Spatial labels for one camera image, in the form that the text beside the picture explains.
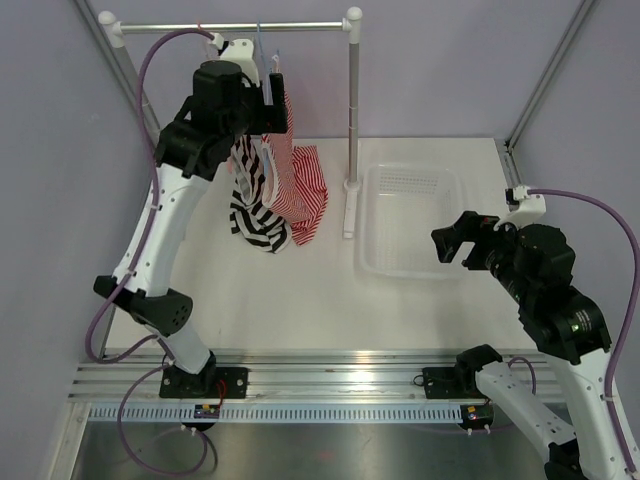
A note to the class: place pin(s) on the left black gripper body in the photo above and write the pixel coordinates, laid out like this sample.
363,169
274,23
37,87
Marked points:
261,118

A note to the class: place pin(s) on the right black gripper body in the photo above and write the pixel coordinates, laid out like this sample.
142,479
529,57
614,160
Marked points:
493,250

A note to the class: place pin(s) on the blue hanger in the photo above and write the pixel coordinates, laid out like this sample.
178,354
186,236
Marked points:
267,60

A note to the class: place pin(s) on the red white striped tank top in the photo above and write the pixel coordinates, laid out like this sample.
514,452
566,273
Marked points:
295,186

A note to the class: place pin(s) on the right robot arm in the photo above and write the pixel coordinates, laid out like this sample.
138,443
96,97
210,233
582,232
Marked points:
534,266

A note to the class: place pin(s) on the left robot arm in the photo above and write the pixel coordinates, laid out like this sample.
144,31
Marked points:
225,106

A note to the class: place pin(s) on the black white striped tank top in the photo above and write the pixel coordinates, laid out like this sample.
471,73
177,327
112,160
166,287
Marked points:
249,218

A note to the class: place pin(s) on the white plastic basket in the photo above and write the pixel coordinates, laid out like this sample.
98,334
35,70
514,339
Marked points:
401,205

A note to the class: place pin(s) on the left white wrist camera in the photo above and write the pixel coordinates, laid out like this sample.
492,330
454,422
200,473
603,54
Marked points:
238,51

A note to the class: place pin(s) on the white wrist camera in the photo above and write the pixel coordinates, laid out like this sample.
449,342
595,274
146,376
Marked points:
525,208
238,51

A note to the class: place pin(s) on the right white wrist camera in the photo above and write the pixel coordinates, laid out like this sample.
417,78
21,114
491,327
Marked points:
525,208

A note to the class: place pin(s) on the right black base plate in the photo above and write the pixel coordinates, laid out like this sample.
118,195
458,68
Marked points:
438,383

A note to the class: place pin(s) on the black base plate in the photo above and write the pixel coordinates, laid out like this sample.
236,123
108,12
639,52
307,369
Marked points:
438,383
227,382

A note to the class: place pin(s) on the white slotted cable duct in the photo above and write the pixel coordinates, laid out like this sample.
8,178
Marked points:
281,413

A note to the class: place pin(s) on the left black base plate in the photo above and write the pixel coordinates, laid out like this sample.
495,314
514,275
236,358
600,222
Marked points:
227,382

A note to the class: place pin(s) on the aluminium mounting rail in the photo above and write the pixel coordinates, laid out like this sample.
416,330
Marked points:
304,376

